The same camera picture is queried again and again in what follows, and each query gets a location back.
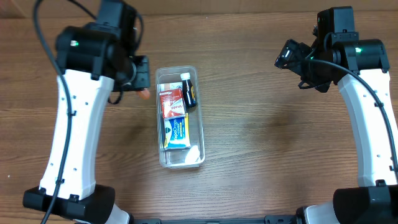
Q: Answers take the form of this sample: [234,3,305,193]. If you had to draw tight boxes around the dark syrup bottle white cap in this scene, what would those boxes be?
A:
[180,72,197,108]

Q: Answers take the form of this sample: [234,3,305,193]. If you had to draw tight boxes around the blue yellow lozenge box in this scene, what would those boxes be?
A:
[164,114,190,150]

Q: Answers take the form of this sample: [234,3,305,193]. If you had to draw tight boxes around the red white medicine box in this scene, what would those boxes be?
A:
[159,88,186,119]

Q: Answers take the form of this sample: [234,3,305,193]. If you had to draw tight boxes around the orange tablet tube white cap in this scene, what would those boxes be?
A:
[136,88,150,100]

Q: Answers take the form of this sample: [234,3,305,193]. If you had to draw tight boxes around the clear plastic container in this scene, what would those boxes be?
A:
[155,65,205,168]

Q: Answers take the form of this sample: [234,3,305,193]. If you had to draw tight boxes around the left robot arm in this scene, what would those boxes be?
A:
[22,0,150,223]

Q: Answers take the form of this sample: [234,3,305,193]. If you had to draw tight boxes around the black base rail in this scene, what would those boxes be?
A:
[132,215,303,224]

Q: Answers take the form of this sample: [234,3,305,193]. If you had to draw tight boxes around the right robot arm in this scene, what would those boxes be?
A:
[275,6,397,223]

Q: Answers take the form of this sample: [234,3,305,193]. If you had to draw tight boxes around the white blue plaster box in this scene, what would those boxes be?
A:
[158,82,183,91]

